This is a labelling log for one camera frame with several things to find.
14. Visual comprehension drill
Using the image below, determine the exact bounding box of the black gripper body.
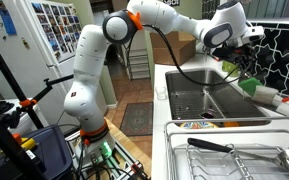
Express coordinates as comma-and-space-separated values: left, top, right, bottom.
225, 43, 253, 67

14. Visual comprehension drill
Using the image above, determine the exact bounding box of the tall green soap bottle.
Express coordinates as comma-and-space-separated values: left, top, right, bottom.
221, 60, 240, 78

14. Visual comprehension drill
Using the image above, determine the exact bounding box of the stainless steel sink basin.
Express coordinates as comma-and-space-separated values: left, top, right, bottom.
164, 67, 272, 128

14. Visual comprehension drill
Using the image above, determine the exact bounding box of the green and white dish brush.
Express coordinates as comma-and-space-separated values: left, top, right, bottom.
237, 76, 280, 107

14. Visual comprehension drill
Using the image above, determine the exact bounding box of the large brown cardboard box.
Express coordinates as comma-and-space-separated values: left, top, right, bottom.
149, 30, 199, 67

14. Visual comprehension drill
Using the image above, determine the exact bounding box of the metal sink bottom grid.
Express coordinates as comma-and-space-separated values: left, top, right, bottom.
168, 90, 226, 121

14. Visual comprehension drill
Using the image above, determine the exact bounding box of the small orange object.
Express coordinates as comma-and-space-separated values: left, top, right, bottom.
223, 121, 241, 128

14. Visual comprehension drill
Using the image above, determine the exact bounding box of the colourful patterned plate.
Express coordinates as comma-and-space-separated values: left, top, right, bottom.
178, 121, 221, 130

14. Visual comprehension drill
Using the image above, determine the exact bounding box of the clear plastic cup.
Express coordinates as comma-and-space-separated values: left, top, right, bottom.
155, 86, 168, 101

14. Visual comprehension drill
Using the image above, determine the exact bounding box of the white step stool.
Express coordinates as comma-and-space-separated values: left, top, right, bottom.
126, 47, 152, 81

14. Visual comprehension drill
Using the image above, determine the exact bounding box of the patterned floor rug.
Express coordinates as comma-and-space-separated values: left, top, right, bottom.
119, 101, 155, 137

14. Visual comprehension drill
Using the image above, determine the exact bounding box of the light wooden robot table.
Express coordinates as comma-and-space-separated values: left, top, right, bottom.
104, 116, 153, 178

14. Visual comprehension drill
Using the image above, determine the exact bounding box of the photo collage sheet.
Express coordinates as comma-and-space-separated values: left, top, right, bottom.
30, 2, 84, 63

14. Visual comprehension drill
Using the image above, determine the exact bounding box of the white refrigerator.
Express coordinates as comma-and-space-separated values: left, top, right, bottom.
0, 0, 109, 128

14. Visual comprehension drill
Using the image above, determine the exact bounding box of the dark blue storage bin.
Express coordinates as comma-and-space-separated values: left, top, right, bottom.
0, 124, 74, 180

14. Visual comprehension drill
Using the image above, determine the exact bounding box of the black tripod with orange clamp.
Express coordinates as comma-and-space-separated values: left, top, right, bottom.
0, 28, 76, 130

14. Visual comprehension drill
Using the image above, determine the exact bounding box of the blue paper sheet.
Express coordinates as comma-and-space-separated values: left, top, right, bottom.
0, 0, 19, 37

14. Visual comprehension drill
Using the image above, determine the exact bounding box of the white stove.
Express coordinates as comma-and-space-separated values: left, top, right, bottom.
0, 98, 49, 144

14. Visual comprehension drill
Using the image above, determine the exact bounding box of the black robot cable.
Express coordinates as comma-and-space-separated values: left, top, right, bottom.
125, 23, 252, 87

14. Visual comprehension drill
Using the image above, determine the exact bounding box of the black-handled metal ladle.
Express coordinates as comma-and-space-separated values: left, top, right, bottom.
186, 137, 289, 174

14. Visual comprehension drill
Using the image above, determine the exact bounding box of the metal wire dish rack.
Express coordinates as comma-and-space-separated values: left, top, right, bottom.
163, 116, 289, 180

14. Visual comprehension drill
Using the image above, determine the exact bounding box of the black camera stand pole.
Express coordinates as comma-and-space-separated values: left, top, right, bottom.
0, 99, 49, 180

